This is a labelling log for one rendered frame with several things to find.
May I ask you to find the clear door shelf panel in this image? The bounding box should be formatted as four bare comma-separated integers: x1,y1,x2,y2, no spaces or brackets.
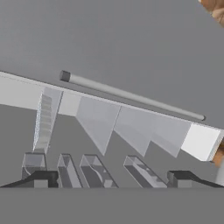
113,105,156,158
149,115,193,158
75,95,122,157

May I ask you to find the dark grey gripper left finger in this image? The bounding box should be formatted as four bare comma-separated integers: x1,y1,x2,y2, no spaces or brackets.
0,170,60,189

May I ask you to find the clear glass shelf bracket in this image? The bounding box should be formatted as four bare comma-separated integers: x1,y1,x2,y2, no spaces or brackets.
21,151,48,179
122,155,168,189
79,153,119,189
57,153,83,189

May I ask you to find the ribbed clear door shelf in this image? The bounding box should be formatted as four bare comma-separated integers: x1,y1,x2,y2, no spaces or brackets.
31,87,64,155

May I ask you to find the grey freezer door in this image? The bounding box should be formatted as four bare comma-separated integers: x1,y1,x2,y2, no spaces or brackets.
0,0,224,163

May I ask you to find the grey bar door handle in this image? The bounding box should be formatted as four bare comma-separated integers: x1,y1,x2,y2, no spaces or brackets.
59,69,207,122

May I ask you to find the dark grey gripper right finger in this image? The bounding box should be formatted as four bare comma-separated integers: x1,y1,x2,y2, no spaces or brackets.
166,170,224,189

